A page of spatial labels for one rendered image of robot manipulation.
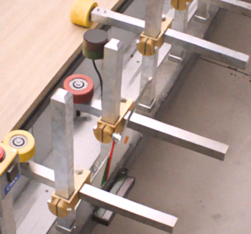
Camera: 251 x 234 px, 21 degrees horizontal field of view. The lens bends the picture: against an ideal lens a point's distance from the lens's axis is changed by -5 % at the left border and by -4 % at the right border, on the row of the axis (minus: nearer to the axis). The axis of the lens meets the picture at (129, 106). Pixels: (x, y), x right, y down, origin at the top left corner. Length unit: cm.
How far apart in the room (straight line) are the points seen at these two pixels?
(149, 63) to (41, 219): 52
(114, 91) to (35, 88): 24
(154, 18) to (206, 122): 128
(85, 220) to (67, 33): 55
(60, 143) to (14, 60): 47
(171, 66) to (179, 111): 89
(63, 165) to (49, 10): 67
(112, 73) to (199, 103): 151
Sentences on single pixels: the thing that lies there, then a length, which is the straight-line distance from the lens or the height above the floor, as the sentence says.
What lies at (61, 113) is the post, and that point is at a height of 112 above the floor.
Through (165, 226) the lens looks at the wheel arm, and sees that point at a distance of 159.
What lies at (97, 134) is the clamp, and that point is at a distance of 174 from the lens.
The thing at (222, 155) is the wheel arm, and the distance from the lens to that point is 172.
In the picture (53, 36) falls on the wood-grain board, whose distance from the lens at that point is 196.
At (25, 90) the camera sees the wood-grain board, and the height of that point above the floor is 90.
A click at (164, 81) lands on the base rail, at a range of 212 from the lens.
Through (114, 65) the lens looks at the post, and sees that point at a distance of 161.
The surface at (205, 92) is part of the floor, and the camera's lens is 317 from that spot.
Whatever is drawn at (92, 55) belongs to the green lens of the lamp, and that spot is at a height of 108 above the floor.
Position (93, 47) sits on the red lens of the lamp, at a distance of 159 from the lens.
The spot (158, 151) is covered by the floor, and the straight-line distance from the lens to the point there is 288.
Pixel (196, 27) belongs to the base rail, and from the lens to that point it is 236.
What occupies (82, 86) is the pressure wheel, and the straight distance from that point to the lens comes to 178.
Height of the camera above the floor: 209
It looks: 43 degrees down
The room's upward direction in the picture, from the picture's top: 4 degrees clockwise
